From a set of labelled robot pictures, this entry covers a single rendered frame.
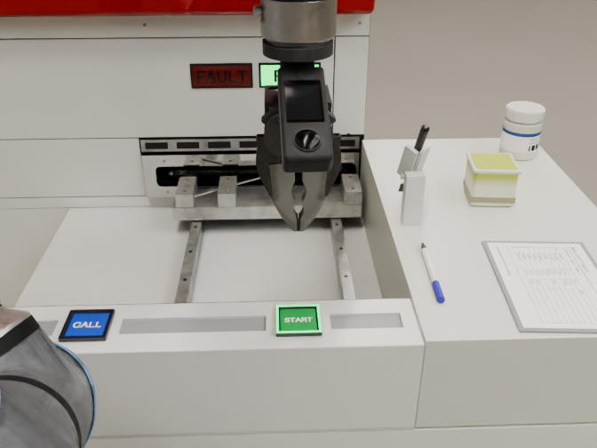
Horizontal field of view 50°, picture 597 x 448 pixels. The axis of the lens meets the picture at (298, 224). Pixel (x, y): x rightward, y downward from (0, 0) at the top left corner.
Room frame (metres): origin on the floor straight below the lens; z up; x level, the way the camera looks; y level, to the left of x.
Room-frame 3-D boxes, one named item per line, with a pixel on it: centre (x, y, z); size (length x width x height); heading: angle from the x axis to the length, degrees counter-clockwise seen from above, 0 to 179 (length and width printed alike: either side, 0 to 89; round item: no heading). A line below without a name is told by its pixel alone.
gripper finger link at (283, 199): (0.66, 0.02, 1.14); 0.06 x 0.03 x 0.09; 2
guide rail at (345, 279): (0.95, -0.08, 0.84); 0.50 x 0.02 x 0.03; 2
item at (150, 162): (1.21, 0.10, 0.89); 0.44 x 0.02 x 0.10; 92
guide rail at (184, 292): (0.94, 0.19, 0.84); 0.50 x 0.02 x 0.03; 2
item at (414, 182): (0.90, -0.18, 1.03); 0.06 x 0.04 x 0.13; 2
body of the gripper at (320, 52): (0.66, 0.00, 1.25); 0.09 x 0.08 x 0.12; 2
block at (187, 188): (1.13, 0.22, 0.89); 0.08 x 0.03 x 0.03; 2
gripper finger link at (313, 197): (0.66, -0.01, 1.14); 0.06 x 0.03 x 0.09; 2
